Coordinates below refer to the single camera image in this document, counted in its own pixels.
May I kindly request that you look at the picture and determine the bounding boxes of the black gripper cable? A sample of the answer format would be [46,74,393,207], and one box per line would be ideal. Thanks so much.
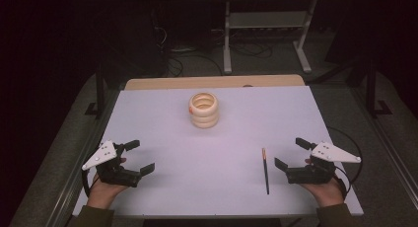
[326,126,364,201]
[81,169,100,198]

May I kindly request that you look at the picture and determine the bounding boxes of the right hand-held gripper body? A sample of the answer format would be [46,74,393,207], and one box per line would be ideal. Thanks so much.
[285,141,362,186]

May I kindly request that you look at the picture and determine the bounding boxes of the dark pencil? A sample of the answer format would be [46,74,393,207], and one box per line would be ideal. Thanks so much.
[261,147,270,195]

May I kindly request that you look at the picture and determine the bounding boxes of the black floor cables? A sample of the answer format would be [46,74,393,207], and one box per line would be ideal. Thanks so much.
[151,9,274,77]

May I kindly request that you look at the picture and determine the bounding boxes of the person's right hand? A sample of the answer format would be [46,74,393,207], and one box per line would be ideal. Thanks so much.
[300,157,346,208]

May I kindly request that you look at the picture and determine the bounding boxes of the cream ringed pen holder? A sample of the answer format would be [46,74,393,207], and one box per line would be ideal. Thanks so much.
[187,92,220,129]

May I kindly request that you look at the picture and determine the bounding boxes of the person's left hand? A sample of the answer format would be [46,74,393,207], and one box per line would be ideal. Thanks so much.
[86,156,130,210]

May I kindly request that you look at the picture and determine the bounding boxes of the white metal desk frame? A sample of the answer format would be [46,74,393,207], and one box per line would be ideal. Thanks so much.
[210,0,318,75]

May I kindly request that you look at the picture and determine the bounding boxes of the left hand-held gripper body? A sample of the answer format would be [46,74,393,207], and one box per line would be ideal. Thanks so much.
[81,140,142,189]

